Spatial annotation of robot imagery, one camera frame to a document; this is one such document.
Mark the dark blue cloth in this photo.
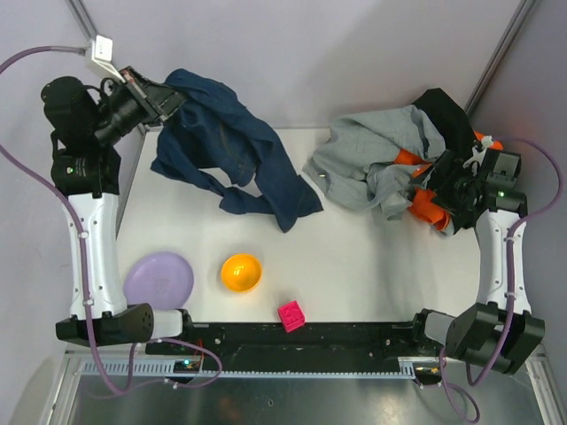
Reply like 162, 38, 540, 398
151, 69, 323, 233

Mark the black cloth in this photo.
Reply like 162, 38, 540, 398
413, 89, 486, 234

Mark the grey cloth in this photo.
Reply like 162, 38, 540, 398
303, 105, 446, 219

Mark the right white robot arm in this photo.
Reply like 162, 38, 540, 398
413, 148, 545, 375

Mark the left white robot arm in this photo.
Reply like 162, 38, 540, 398
41, 67, 190, 347

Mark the orange cloth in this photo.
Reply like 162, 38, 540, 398
394, 131, 503, 232

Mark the purple plastic plate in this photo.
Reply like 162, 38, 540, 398
123, 251, 194, 310

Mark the yellow plastic bowl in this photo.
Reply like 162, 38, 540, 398
220, 253, 262, 293

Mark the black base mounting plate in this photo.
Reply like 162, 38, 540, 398
145, 321, 444, 374

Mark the pink cube block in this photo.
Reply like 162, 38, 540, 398
277, 301, 306, 333

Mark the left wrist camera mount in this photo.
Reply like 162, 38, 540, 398
85, 35, 124, 82

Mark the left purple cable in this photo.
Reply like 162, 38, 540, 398
0, 43, 225, 398

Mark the purple cable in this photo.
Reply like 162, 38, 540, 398
438, 137, 564, 424
0, 43, 225, 398

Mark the left aluminium corner post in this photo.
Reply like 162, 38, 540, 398
65, 0, 144, 121

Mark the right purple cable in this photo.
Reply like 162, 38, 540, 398
438, 137, 564, 424

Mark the aluminium frame rail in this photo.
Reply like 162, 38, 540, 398
45, 351, 566, 424

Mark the grey slotted cable duct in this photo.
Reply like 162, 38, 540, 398
82, 356, 448, 380

